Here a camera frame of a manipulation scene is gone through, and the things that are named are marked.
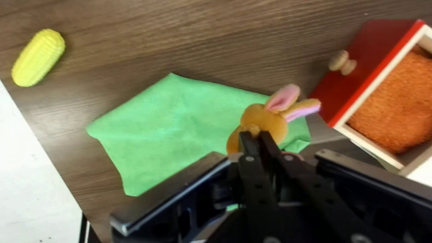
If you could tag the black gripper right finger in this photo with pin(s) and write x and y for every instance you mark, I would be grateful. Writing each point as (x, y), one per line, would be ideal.
(341, 180)

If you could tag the orange cloth drawer lining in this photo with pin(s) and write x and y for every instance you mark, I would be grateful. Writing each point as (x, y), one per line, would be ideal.
(399, 103)

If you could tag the green cloth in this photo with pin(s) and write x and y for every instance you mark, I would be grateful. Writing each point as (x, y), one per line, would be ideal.
(179, 130)

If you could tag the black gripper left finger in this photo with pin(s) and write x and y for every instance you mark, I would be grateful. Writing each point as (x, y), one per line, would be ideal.
(249, 180)

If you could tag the orange bunny toy pink ears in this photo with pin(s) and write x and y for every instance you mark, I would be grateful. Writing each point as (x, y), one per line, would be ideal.
(264, 119)

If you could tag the red front wooden drawer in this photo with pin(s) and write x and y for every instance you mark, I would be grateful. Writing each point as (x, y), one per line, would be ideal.
(364, 63)

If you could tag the yellow corn toy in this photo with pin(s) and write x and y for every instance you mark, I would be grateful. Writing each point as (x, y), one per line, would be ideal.
(37, 57)

